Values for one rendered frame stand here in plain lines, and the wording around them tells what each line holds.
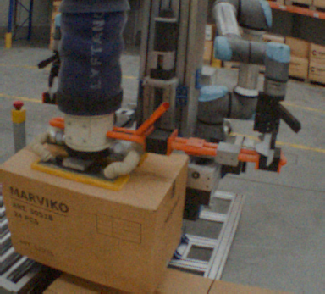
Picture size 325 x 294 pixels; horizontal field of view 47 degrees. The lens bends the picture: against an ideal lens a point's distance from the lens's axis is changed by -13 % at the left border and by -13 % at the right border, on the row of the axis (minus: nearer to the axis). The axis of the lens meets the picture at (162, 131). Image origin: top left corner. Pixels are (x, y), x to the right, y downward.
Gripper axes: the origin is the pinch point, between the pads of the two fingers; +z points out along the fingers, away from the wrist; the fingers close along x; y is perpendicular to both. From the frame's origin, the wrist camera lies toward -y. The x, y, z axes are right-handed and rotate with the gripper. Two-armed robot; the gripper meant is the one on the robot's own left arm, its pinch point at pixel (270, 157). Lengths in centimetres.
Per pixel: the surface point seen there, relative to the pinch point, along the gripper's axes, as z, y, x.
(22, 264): 66, 90, 14
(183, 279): 66, 23, -9
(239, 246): 120, 4, -116
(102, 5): -41, 54, 9
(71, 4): -42, 63, 12
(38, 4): 13, 660, -841
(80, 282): 66, 62, 11
